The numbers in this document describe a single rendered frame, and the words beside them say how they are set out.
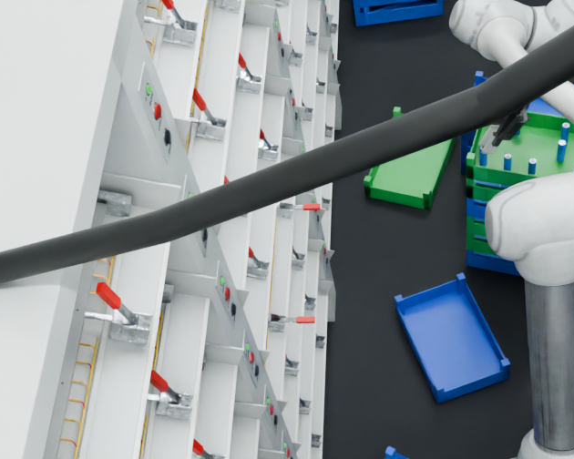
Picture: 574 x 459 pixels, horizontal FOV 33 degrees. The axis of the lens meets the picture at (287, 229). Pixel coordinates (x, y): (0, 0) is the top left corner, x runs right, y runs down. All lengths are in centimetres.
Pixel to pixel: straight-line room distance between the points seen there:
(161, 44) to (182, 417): 47
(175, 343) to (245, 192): 60
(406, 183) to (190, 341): 181
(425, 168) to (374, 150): 239
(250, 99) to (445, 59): 166
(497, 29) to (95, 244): 146
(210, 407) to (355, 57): 211
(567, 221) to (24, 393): 113
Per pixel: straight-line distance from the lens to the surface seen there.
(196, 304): 127
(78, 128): 89
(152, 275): 108
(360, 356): 267
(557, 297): 178
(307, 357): 228
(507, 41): 206
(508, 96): 58
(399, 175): 300
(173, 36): 129
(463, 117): 59
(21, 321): 79
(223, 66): 152
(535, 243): 170
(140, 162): 106
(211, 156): 141
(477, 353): 266
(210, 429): 139
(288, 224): 202
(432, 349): 267
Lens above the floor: 236
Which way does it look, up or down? 54 degrees down
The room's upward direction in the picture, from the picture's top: 15 degrees counter-clockwise
